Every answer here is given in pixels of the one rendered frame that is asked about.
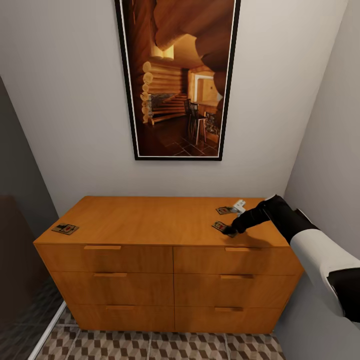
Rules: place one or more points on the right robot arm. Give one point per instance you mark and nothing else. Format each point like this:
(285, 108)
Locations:
(334, 272)

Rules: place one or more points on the mousetrap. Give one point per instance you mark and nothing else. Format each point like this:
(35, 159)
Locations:
(225, 210)
(222, 227)
(64, 228)

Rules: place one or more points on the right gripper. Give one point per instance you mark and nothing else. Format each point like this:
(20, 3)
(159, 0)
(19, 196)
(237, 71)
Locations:
(241, 223)

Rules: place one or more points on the cabinet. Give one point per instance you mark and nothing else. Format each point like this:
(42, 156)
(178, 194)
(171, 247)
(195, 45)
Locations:
(144, 263)

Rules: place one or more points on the picture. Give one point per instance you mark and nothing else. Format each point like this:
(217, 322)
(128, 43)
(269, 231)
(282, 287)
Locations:
(178, 58)

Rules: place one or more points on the shower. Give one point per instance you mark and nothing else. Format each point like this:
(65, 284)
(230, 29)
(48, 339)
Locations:
(47, 332)

